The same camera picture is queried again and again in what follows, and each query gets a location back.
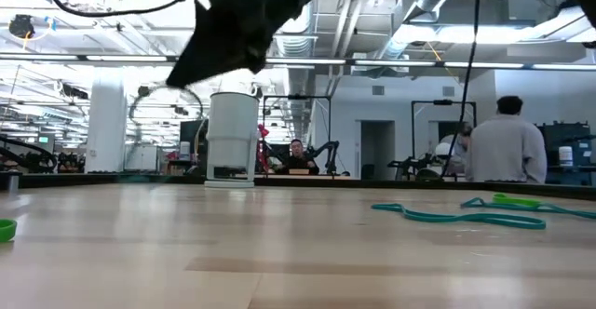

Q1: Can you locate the black metal table frame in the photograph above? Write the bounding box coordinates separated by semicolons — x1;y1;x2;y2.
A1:
0;171;596;203

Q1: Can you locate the green rubber band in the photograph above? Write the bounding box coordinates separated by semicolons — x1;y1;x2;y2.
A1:
0;218;19;244
492;193;544;208

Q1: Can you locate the black storage cabinet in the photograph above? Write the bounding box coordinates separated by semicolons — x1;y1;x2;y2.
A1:
533;121;596;184

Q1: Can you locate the white pillar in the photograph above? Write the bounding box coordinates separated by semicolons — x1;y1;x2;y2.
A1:
84;66;129;174

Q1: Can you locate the black rig frame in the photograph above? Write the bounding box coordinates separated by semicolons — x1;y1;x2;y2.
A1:
262;94;332;176
410;99;479;161

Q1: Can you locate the person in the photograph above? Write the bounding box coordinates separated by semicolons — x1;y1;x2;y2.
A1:
274;138;321;176
440;122;474;176
464;95;549;184

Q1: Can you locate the tall white plastic cup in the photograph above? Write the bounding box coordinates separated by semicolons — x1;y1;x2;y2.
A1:
203;91;261;190

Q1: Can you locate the black ceiling device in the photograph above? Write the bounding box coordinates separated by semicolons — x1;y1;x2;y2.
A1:
7;13;36;40

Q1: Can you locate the red object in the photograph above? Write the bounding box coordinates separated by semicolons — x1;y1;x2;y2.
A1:
256;123;272;174

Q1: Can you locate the white round lamp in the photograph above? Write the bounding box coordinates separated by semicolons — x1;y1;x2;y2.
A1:
434;141;455;162

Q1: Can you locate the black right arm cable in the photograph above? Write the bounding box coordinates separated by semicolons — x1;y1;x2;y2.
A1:
439;0;481;180

